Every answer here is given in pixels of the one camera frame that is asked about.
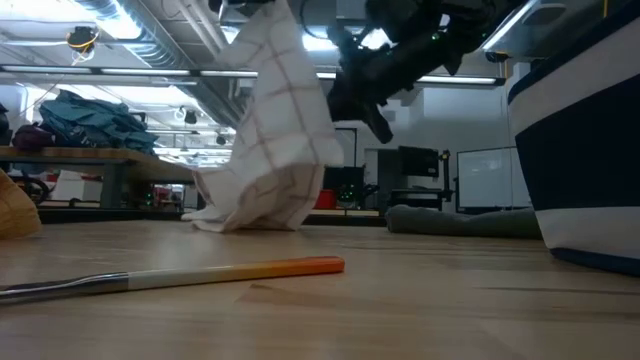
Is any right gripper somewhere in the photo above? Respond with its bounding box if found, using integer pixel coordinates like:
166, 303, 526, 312
329, 29, 461, 145

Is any white red-checked towel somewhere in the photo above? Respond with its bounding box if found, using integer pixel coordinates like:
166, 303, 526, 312
182, 0, 346, 234

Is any grey waffle towel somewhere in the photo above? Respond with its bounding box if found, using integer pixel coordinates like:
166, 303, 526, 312
384, 203, 545, 240

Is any mustard yellow towel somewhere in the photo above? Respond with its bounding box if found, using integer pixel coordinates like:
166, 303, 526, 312
0, 168, 43, 240

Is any black distant screen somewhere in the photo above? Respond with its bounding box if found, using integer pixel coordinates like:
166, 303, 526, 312
323, 165, 365, 191

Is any black computer monitor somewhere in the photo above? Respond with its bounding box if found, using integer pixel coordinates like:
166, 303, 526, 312
398, 145, 441, 179

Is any red bin on distant table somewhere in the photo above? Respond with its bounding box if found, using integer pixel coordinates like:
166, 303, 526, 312
314, 188, 337, 210

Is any whiteboard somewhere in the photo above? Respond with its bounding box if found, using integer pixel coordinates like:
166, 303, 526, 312
457, 147, 532, 209

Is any ceiling strip light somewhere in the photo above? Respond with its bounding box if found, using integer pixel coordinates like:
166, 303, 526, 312
0, 63, 501, 86

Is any navy and white fabric bin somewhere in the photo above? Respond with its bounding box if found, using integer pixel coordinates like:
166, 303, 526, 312
507, 0, 640, 279

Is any wooden background table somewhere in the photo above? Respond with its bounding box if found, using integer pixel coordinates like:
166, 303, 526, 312
0, 146, 209, 211

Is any teal cloth pile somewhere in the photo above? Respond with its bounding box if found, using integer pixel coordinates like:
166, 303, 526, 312
38, 89, 160, 156

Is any purple bag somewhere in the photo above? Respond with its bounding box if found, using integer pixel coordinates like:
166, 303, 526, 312
12, 123, 55, 152

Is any knife with orange-white handle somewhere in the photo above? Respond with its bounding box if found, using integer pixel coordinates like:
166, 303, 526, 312
0, 256, 346, 306

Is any black metal table frame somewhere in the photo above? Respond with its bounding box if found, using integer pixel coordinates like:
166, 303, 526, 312
38, 207, 387, 227

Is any hanging device with yellow cable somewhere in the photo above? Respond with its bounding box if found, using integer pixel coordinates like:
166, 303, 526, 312
66, 25, 100, 54

